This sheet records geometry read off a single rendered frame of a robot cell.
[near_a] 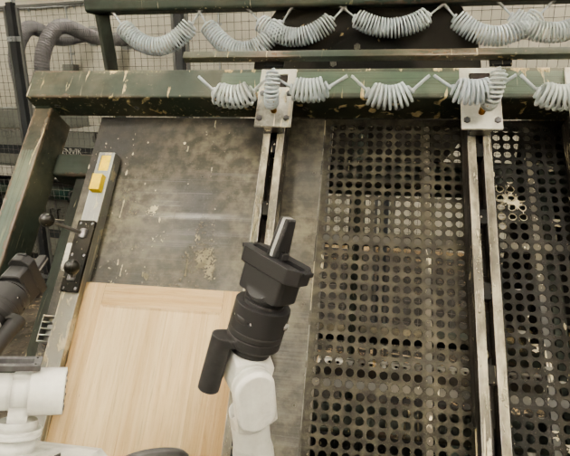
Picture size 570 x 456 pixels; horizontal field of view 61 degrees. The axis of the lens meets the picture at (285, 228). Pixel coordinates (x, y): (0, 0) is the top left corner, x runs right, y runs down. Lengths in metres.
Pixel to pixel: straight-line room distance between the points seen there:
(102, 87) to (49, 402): 1.03
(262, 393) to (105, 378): 0.62
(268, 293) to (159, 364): 0.60
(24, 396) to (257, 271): 0.36
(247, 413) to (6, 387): 0.34
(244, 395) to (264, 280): 0.18
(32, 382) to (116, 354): 0.55
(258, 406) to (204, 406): 0.45
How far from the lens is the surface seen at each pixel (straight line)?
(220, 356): 0.77
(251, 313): 0.73
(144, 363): 1.29
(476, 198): 1.28
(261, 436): 0.87
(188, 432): 1.24
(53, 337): 1.39
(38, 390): 0.79
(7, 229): 1.56
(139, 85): 1.55
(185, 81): 1.50
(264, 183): 1.29
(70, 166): 1.67
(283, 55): 1.27
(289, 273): 0.69
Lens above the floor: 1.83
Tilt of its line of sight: 16 degrees down
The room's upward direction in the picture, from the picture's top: straight up
